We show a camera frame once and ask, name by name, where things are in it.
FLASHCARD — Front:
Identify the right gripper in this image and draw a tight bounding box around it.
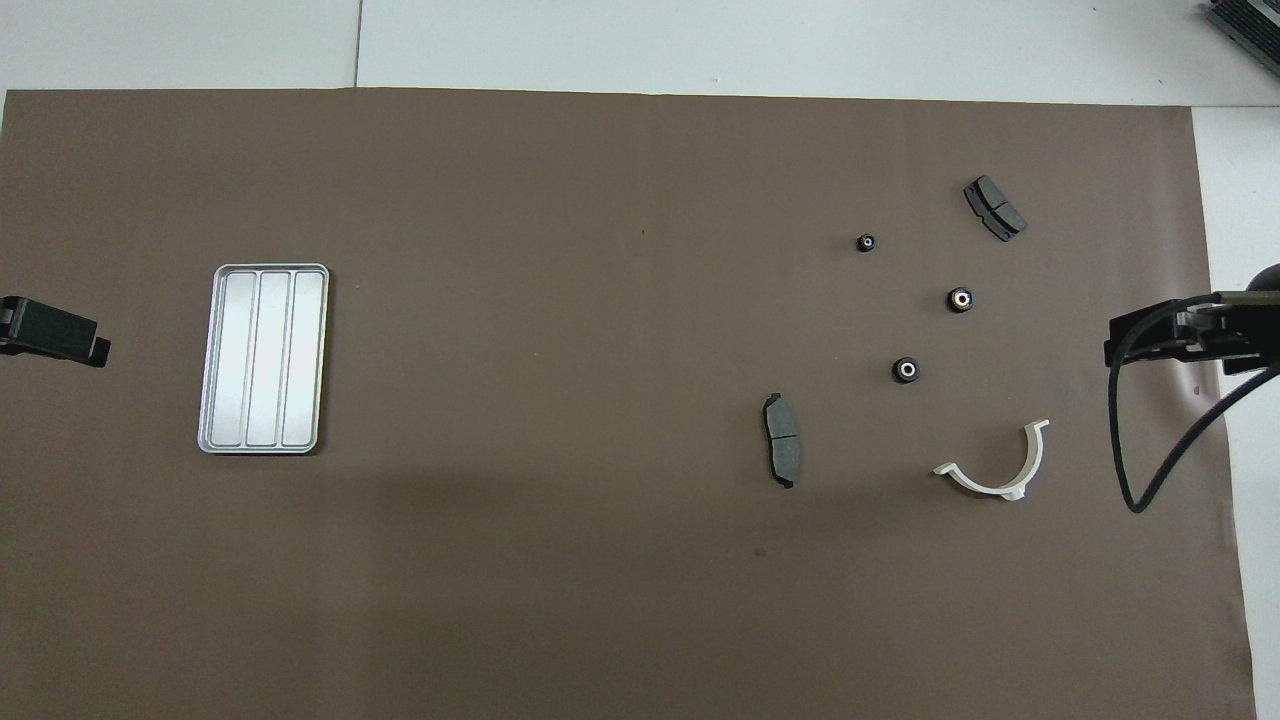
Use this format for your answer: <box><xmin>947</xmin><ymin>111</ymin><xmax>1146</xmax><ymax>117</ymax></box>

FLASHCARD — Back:
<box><xmin>1104</xmin><ymin>262</ymin><xmax>1280</xmax><ymax>377</ymax></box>

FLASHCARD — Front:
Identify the silver metal compartment tray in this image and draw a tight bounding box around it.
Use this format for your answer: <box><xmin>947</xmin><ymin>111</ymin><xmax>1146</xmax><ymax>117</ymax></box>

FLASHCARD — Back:
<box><xmin>197</xmin><ymin>263</ymin><xmax>331</xmax><ymax>456</ymax></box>

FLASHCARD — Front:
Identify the dark grey brake pad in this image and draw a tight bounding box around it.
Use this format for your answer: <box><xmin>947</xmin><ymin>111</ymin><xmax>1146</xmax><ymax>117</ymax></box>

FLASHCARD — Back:
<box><xmin>963</xmin><ymin>175</ymin><xmax>1028</xmax><ymax>243</ymax></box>
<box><xmin>762</xmin><ymin>392</ymin><xmax>804</xmax><ymax>490</ymax></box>

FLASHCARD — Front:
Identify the grey device at corner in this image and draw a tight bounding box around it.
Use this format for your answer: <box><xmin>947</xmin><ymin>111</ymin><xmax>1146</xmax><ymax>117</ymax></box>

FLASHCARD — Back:
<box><xmin>1203</xmin><ymin>0</ymin><xmax>1280</xmax><ymax>67</ymax></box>

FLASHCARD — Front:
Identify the black cable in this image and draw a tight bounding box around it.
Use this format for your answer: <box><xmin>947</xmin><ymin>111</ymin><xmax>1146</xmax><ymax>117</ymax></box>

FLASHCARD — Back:
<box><xmin>1108</xmin><ymin>298</ymin><xmax>1280</xmax><ymax>514</ymax></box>

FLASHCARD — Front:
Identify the white curved plastic bracket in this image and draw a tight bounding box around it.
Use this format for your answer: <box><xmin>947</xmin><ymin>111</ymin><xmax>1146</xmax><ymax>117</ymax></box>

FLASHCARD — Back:
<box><xmin>932</xmin><ymin>419</ymin><xmax>1051</xmax><ymax>501</ymax></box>

